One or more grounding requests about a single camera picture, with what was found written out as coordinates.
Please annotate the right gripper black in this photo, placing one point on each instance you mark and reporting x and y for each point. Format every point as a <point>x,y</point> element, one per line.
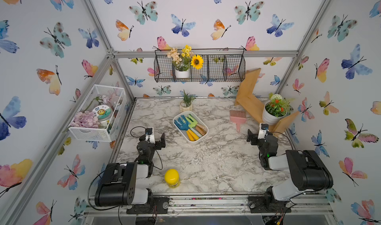
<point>255,137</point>

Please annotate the white storage box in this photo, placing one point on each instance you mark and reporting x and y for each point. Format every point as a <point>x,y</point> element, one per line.
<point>198,137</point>

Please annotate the pink brush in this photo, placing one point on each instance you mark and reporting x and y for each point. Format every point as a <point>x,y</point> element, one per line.
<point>238,117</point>

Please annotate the wooden zigzag shelf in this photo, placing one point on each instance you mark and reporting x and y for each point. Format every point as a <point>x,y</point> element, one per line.
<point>255,108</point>

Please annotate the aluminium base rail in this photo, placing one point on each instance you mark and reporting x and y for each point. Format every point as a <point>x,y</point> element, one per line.
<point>222,205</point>

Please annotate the small potted green plant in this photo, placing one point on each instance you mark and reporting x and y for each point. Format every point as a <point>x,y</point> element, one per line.
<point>186,103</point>

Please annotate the round green tin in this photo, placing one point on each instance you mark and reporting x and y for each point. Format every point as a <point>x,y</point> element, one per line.
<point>103,112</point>

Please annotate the pink purple flower bunch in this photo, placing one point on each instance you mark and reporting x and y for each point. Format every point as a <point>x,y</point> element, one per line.
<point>85,119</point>

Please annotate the black wire wall basket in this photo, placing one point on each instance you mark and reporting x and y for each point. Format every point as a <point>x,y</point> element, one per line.
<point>221,66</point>

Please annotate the white wire wall basket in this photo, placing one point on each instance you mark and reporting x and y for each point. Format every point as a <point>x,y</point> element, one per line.
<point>114,97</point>

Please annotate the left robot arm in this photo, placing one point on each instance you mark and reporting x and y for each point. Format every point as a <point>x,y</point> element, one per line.
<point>118,181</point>

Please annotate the white pot red flowers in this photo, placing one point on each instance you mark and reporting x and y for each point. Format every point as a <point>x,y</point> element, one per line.
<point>276,109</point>

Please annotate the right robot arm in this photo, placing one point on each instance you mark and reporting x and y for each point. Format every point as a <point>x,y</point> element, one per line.
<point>307,172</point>

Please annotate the green hand rake wooden handle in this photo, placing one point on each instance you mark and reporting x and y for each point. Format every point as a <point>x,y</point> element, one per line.
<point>193,124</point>

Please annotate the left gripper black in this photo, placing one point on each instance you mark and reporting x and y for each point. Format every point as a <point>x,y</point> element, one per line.
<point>157,143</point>

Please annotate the white pot with flowers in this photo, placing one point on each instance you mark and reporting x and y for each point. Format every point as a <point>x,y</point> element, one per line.
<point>184,61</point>

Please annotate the blue hand rake yellow handle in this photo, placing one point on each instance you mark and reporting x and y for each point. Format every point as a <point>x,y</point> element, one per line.
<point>183,125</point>

